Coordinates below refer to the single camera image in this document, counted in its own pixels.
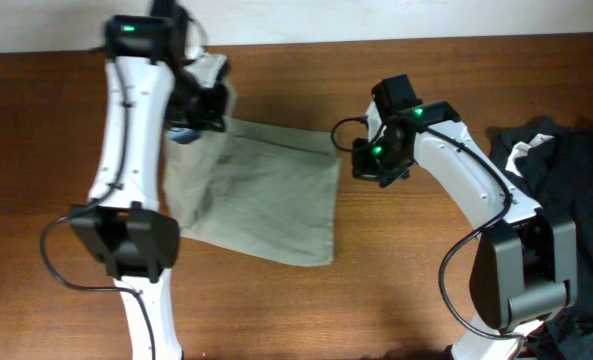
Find khaki green shorts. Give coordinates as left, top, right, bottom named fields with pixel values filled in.
left=162, top=115, right=341, bottom=267

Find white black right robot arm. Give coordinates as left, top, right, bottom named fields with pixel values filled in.
left=350, top=74, right=578, bottom=359

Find dark clothes pile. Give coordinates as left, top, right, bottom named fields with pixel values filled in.
left=488, top=117, right=593, bottom=360

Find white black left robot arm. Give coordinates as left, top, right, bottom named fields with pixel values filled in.
left=65, top=0, right=235, bottom=359

